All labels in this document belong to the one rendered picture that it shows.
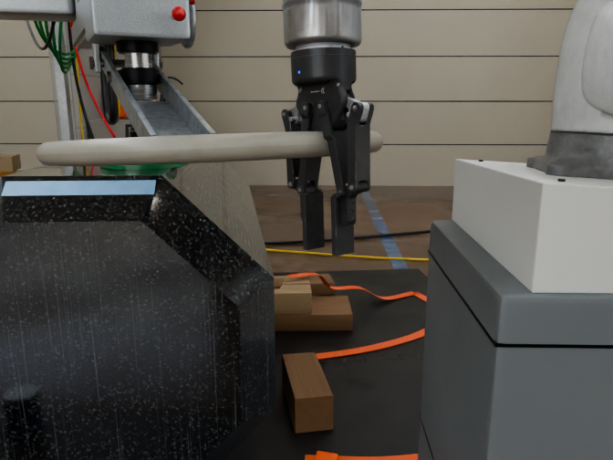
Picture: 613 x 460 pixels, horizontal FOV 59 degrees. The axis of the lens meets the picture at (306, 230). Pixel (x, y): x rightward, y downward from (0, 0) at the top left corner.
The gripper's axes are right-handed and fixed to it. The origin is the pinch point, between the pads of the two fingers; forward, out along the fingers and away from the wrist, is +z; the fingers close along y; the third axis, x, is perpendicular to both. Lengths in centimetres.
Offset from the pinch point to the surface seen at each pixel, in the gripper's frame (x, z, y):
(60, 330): 11, 29, 74
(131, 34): -11, -35, 75
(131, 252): -2, 12, 63
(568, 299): -15.8, 8.3, -22.2
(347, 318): -119, 68, 115
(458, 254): -23.0, 6.9, -3.2
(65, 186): 6, -2, 76
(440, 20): -494, -140, 332
